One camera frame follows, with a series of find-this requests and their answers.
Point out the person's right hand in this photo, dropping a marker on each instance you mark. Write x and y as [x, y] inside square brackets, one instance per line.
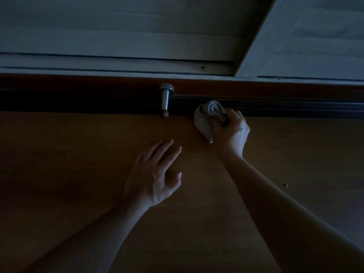
[233, 136]

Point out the person's left hand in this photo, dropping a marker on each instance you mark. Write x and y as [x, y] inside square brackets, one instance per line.
[148, 181]

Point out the grey cleaning cloth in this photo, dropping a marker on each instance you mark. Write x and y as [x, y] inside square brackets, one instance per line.
[203, 122]

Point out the black baseboard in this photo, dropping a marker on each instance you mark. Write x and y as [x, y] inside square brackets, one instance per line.
[85, 100]

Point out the person's left forearm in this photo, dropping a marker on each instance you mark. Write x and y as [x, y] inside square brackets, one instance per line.
[85, 241]

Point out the person's right forearm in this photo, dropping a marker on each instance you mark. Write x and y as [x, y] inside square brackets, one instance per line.
[298, 218]

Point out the metal door stopper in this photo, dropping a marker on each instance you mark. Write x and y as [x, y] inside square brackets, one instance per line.
[165, 99]

